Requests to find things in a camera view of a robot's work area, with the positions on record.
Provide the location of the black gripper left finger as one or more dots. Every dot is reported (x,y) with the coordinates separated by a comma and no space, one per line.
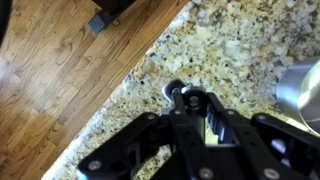
(186,140)

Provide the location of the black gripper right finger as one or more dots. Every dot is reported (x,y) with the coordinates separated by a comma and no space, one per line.
(240,143)

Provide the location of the small steel measuring cup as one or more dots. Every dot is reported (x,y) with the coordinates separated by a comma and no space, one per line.
(170,87)

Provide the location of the large steel measuring cup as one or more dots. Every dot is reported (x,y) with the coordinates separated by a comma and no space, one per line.
(300,96)

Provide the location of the dark stand leg grey foot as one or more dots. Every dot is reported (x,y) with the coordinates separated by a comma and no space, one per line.
(101,21)

